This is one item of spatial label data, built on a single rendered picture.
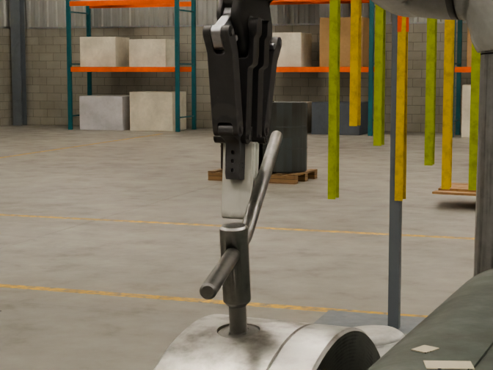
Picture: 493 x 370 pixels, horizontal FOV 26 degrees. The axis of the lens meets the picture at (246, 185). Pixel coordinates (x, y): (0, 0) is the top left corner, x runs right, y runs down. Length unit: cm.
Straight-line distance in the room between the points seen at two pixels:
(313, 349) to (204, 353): 8
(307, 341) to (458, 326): 12
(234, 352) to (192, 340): 4
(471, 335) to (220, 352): 19
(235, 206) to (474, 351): 32
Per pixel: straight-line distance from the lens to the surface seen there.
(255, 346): 82
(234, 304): 83
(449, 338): 76
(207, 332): 85
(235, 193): 96
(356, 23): 586
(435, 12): 146
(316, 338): 83
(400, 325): 603
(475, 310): 85
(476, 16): 143
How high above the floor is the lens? 144
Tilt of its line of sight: 6 degrees down
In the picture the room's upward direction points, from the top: straight up
